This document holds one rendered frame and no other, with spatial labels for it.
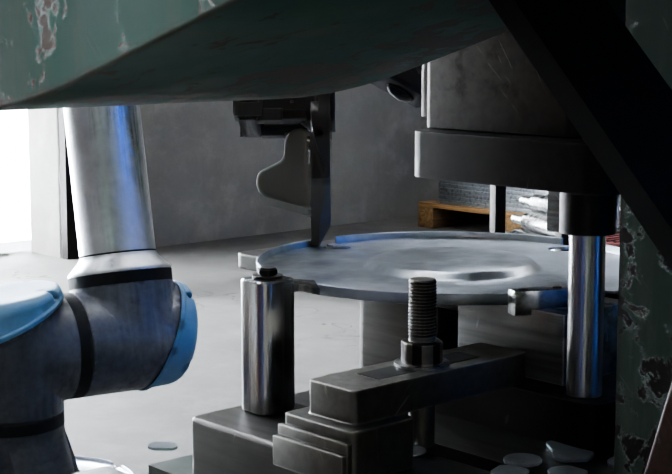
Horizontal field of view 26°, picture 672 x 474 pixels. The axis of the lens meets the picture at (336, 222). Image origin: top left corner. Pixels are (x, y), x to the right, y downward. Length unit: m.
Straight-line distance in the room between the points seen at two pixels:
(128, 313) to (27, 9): 1.01
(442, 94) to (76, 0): 0.44
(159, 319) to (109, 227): 0.11
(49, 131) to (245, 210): 1.06
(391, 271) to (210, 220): 5.56
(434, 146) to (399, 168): 6.41
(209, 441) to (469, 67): 0.29
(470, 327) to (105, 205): 0.72
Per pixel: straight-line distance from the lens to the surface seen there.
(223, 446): 0.94
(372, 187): 7.23
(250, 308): 0.95
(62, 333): 1.56
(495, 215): 3.67
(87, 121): 1.63
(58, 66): 0.59
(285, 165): 1.17
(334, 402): 0.84
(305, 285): 0.97
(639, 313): 0.73
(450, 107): 0.97
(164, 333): 1.60
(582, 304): 0.89
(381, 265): 1.05
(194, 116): 6.49
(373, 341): 1.08
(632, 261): 0.73
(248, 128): 1.19
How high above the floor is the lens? 0.96
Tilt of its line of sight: 8 degrees down
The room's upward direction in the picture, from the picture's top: straight up
